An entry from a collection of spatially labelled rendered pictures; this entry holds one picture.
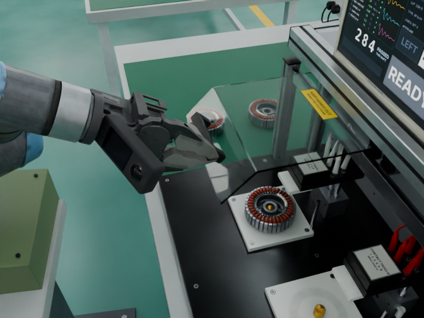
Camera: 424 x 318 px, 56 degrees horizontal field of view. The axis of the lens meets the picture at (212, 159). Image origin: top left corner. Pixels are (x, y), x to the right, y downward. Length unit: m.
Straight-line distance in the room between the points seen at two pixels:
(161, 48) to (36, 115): 1.13
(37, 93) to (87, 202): 1.56
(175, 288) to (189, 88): 0.73
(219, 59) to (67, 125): 1.05
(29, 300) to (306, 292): 0.54
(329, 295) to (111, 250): 1.20
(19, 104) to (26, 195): 0.44
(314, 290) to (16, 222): 0.60
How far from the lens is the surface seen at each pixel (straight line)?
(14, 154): 0.78
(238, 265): 0.85
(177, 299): 0.83
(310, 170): 0.83
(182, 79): 1.41
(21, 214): 0.91
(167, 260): 0.88
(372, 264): 0.71
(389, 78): 0.68
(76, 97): 0.54
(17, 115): 0.53
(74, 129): 0.54
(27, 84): 0.53
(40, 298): 0.90
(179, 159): 0.61
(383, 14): 0.69
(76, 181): 2.18
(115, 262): 1.81
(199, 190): 0.97
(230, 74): 1.44
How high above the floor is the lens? 1.48
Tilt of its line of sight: 43 degrees down
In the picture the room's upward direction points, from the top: straight up
